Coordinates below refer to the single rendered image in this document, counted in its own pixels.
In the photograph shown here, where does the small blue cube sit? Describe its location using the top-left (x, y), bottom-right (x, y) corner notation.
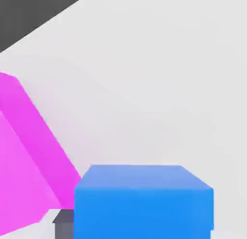
top-left (73, 164), bottom-right (215, 239)

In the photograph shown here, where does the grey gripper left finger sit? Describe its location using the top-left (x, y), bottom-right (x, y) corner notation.
top-left (0, 208), bottom-right (75, 239)

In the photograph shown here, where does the large magenta box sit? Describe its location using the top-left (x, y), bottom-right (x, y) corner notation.
top-left (0, 72), bottom-right (82, 237)

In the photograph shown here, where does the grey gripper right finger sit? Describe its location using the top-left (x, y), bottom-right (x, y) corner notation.
top-left (210, 229), bottom-right (247, 239)

